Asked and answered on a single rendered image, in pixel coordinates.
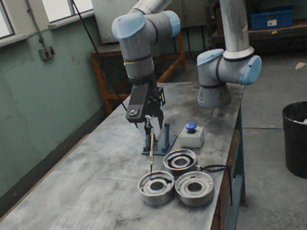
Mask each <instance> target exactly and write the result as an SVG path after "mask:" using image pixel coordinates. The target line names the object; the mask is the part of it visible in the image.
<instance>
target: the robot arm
mask: <svg viewBox="0 0 307 230"><path fill-rule="evenodd" d="M171 1H172V0H140V1H139V2H138V3H137V4H136V5H135V6H134V7H133V8H132V9H131V10H130V11H129V12H128V13H127V15H122V16H119V17H117V18H116V19H115V20H114V21H113V24H112V33H113V35H114V36H115V38H116V39H118V40H119V43H120V47H121V51H122V55H123V59H124V66H125V68H126V72H127V75H128V77H129V82H131V83H134V84H133V87H132V91H131V96H130V100H129V104H128V108H127V111H126V115H125V118H126V119H127V121H128V122H129V123H134V124H135V126H136V128H137V129H138V130H139V132H140V133H141V135H142V136H143V137H144V138H145V139H146V135H149V134H148V129H147V128H148V124H149V119H148V118H146V117H145V116H150V117H152V116H153V117H152V119H151V120H150V124H151V126H152V127H153V133H154V134H155V140H156V142H159V141H160V139H161V137H162V132H163V126H164V114H163V111H162V110H161V108H160V107H161V101H162V106H164V104H165V103H166V102H165V96H164V91H163V87H157V82H156V77H155V72H154V64H153V60H152V55H151V50H150V47H151V46H154V45H156V44H159V43H161V42H163V41H166V40H170V39H171V38H172V37H174V36H176V35H177V34H178V33H179V31H180V27H181V25H180V20H179V18H178V16H177V15H176V14H175V13H174V12H172V11H163V10H164V9H165V8H166V7H167V6H168V5H169V4H170V2H171ZM220 4H221V12H222V20H223V28H224V36H225V44H226V50H225V52H224V50H223V49H216V50H211V51H207V52H204V53H202V54H200V55H199V56H198V57H197V66H198V74H199V83H200V89H199V94H198V104H199V105H200V106H202V107H206V108H218V107H223V106H225V105H227V104H229V103H230V102H231V100H232V99H231V93H230V91H229V89H228V86H227V84H226V83H231V84H239V85H251V84H253V83H254V82H255V81H256V80H257V78H258V76H259V74H260V71H261V67H262V60H261V58H260V56H257V55H256V56H255V52H254V48H253V47H251V46H250V44H249V33H248V20H247V14H246V2H245V0H220ZM162 93H163V98H164V100H163V99H162ZM160 97H161V98H160Z"/></svg>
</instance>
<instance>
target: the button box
mask: <svg viewBox="0 0 307 230"><path fill-rule="evenodd" d="M179 137H180V141H181V147H192V148H201V145H202V143H203V140H204V138H205V137H204V128H203V127H196V128H195V129H194V130H193V131H192V132H191V131H190V130H187V129H186V128H185V127H184V129H183V131H182V133H181V135H180V136H179Z"/></svg>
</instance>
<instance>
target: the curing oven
mask: <svg viewBox="0 0 307 230"><path fill-rule="evenodd" d="M139 1H140V0H91V3H92V7H93V10H94V14H95V18H96V22H97V26H98V30H99V34H100V37H101V40H102V43H106V44H107V45H110V43H111V42H119V40H118V39H116V38H115V36H114V35H113V33H112V24H113V21H114V20H115V19H116V18H117V17H119V16H122V15H127V13H128V12H129V11H130V10H131V9H132V8H133V7H134V6H135V5H136V4H137V3H138V2H139Z"/></svg>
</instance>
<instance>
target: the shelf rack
mask: <svg viewBox="0 0 307 230"><path fill-rule="evenodd" d="M217 2H220V0H204V6H205V18H206V28H207V34H208V43H209V51H211V50H213V44H215V47H216V49H219V43H225V36H224V35H219V36H218V34H217V24H214V25H213V28H214V34H213V35H212V34H211V23H210V19H211V21H212V17H211V15H210V11H209V4H210V3H217ZM248 33H249V40H260V39H271V38H282V37H293V36H305V35H307V18H305V19H295V20H293V22H292V27H289V28H278V29H267V30H256V31H253V30H252V25H248Z"/></svg>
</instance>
